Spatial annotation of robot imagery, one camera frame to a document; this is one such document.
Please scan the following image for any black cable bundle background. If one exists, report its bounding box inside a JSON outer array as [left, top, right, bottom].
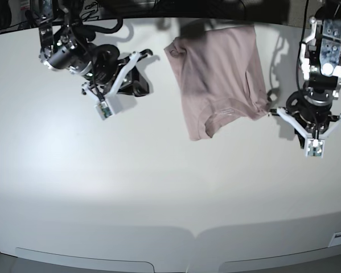
[[80, 0, 106, 22]]

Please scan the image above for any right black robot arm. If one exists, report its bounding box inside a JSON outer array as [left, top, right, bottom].
[[38, 1, 153, 102]]

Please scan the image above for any mauve pink T-shirt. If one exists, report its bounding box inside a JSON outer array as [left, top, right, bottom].
[[164, 26, 269, 141]]

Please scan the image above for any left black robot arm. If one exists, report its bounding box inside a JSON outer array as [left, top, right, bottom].
[[286, 1, 341, 137]]

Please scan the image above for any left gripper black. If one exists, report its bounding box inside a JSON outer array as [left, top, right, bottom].
[[286, 90, 339, 134]]

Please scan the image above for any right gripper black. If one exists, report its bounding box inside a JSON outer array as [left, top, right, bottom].
[[86, 44, 153, 97]]

